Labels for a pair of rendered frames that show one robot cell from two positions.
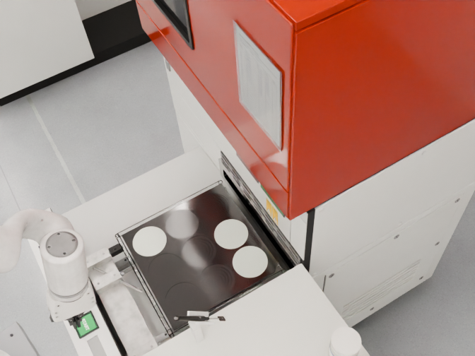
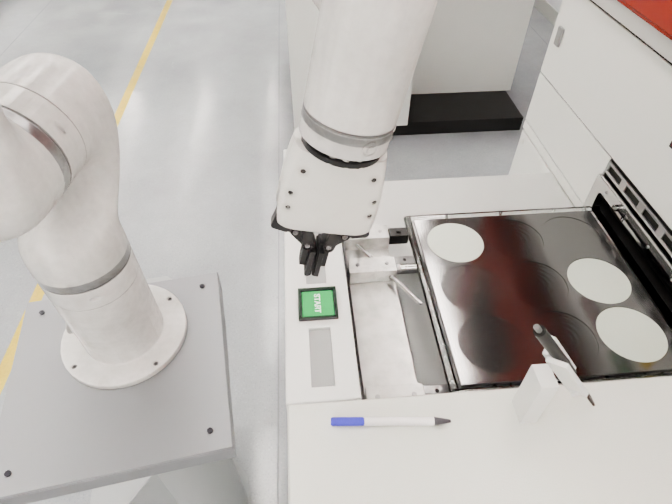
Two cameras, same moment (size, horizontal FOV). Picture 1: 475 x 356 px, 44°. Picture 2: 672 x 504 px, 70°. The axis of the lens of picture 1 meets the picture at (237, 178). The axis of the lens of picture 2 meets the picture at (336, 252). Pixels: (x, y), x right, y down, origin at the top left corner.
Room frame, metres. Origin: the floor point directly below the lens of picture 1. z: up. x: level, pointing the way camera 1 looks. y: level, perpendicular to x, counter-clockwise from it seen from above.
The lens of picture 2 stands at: (0.20, 0.25, 1.51)
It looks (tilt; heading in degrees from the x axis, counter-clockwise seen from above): 46 degrees down; 21
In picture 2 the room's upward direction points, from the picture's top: straight up
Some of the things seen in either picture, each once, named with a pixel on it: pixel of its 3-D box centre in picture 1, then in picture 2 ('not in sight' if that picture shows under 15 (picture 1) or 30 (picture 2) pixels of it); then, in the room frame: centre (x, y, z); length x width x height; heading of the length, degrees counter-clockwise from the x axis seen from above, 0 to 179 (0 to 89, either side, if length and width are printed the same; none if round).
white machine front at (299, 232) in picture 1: (229, 149); (637, 150); (1.08, 0.02, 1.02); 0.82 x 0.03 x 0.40; 26
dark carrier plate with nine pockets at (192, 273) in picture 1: (198, 251); (535, 284); (0.81, 0.13, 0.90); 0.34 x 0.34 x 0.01; 26
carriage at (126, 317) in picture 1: (121, 306); (376, 316); (0.68, 0.36, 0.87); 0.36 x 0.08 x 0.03; 26
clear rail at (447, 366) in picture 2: (143, 282); (427, 293); (0.73, 0.30, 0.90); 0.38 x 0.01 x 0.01; 26
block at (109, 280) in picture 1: (107, 281); (371, 269); (0.75, 0.40, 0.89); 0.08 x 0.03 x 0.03; 116
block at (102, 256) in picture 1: (97, 260); (365, 237); (0.82, 0.43, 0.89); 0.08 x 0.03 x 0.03; 116
